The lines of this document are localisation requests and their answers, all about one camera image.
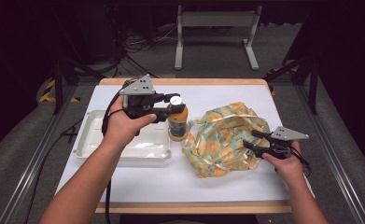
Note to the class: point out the white table sheet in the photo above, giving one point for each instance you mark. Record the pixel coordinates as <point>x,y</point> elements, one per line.
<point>177,186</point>

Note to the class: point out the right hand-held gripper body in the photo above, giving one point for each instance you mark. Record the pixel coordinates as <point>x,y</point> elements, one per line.
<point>281,144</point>

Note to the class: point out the black tripod stand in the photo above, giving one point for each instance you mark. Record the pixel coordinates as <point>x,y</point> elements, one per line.
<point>307,71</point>
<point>58,84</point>

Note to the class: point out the white metal stand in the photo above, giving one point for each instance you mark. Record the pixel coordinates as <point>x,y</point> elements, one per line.
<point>216,20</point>

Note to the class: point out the person's right hand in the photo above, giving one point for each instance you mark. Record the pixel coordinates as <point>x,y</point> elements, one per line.
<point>284,166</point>

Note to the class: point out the aluminium frame rail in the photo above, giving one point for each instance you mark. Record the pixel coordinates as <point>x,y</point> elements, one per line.
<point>354,199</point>
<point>30,174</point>

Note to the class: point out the yellow black hazard tape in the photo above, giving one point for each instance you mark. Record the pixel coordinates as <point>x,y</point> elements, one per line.
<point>48,93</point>

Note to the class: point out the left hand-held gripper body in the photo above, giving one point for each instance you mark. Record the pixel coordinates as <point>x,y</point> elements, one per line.
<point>138,99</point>

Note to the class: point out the white plastic tray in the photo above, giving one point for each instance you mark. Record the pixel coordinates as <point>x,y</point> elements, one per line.
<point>93,137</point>

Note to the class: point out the orange juice bottle white cap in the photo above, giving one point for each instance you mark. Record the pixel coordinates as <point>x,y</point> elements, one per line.
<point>177,123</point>

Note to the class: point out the orange-print cloth bag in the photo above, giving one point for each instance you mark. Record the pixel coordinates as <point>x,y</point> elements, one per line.
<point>220,146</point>

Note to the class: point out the person's left hand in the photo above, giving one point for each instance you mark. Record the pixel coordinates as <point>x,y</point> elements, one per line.
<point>124,127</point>

